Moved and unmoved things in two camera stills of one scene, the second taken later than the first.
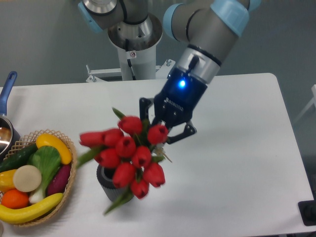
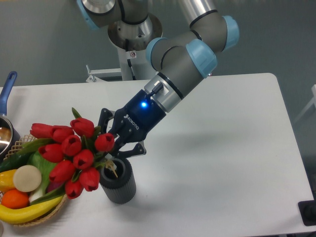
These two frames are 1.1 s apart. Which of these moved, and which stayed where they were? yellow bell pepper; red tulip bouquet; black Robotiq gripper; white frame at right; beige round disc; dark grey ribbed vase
Moved: black Robotiq gripper; red tulip bouquet
Stayed: dark grey ribbed vase; yellow bell pepper; white frame at right; beige round disc
